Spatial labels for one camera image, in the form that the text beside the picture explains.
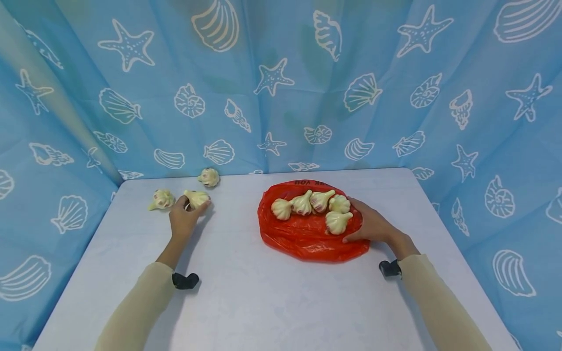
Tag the person's right thumb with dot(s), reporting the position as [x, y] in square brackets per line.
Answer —
[354, 237]

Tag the person's right forearm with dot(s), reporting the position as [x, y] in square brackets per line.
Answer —
[439, 302]

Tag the black wrist band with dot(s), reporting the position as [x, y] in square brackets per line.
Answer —
[390, 268]
[184, 281]

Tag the person's left hand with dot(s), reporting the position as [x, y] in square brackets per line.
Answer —
[182, 222]

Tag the person's right fingers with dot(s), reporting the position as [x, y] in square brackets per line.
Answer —
[356, 205]

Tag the person's left forearm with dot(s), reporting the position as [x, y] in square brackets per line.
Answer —
[145, 297]

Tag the person's left fingers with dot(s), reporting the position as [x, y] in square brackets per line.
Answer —
[178, 203]

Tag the person's right hand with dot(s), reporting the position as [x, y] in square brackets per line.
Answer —
[375, 225]

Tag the red plastic bag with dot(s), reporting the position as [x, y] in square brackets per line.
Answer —
[303, 239]

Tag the white garlic bulb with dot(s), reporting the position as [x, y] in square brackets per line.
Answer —
[209, 177]
[161, 199]
[302, 204]
[320, 200]
[337, 222]
[281, 208]
[196, 198]
[339, 204]

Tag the person's left thumb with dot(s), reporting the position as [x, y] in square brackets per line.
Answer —
[201, 208]

